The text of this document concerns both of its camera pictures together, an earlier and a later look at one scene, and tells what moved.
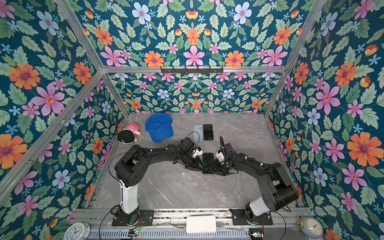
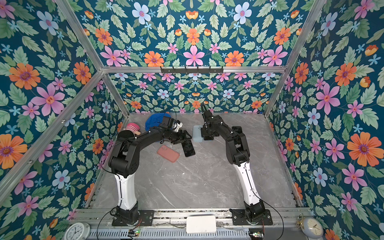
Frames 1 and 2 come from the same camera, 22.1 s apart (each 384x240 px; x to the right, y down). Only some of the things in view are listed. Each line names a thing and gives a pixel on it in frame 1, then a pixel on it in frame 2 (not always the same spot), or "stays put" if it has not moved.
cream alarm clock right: [311, 227] stays put
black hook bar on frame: [191, 71] stays put
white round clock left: [78, 231] stays put
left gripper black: [196, 165] → [180, 138]
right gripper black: [216, 169] → [204, 132]
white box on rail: [201, 224] stays put
